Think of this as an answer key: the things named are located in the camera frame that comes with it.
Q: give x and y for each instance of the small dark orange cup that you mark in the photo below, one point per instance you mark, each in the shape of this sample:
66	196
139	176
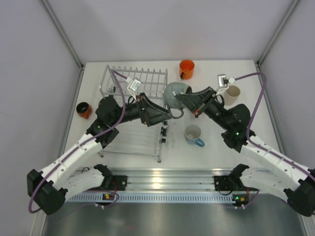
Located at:
84	110

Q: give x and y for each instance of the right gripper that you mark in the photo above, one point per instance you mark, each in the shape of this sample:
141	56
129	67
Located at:
196	102

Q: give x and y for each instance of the orange mug black handle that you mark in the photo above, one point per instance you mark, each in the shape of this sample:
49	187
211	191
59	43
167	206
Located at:
186	69

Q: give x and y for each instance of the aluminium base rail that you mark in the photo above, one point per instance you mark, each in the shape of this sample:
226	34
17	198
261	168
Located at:
159	180

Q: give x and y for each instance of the grey-green ceramic mug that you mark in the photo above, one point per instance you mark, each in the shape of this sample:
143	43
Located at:
169	96

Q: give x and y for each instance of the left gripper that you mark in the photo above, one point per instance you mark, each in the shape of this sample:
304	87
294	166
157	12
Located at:
152	114

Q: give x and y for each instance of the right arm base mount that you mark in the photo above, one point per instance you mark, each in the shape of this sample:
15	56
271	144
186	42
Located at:
231	182

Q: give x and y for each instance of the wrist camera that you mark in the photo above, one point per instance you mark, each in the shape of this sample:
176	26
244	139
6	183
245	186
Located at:
132	85
224	82

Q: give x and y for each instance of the slotted cable duct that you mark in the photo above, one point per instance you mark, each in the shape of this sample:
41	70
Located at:
123	197

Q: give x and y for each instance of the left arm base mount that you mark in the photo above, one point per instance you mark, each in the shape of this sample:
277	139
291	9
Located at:
115	183

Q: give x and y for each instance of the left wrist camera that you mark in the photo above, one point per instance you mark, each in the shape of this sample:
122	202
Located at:
132	85

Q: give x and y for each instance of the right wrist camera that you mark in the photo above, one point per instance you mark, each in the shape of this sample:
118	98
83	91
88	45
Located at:
224	82

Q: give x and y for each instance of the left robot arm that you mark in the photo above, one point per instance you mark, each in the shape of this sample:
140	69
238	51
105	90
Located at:
53	185

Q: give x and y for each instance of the blue mug white inside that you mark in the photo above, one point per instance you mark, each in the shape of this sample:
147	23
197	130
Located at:
192	135

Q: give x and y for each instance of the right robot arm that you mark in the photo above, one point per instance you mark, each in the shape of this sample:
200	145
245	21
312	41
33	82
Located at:
293	182

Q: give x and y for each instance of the white wire dish rack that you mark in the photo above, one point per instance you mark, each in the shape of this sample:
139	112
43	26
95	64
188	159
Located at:
130	136

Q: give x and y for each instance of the beige handleless cup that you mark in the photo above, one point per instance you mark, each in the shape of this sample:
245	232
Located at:
231	95

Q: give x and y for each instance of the clear hook lower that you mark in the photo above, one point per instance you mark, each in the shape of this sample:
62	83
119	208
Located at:
169	143

